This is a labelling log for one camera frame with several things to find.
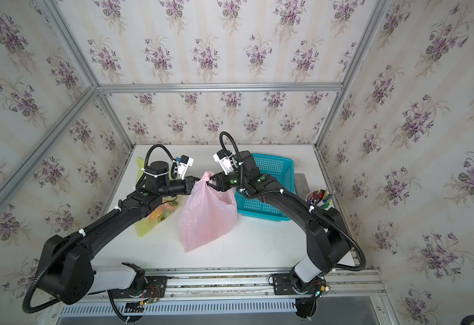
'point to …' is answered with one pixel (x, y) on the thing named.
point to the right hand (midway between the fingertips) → (212, 180)
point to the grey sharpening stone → (301, 185)
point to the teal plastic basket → (282, 170)
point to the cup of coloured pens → (320, 198)
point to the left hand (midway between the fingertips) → (209, 183)
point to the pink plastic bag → (208, 216)
